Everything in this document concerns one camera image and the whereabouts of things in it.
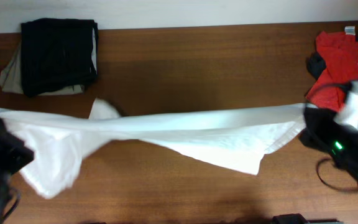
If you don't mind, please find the beige folded garment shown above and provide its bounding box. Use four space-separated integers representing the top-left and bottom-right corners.
0 43 85 96

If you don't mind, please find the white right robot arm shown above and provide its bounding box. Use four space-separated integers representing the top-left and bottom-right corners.
300 80 358 191

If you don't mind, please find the dark garment under red shirt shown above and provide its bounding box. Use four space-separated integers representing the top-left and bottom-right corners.
306 52 326 80

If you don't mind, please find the black folded garment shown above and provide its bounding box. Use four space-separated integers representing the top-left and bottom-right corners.
21 18 98 97

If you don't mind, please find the red t-shirt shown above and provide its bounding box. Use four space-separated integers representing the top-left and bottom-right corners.
306 32 358 111

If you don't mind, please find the white t-shirt with robot print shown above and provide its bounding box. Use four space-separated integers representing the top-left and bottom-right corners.
0 99 306 198

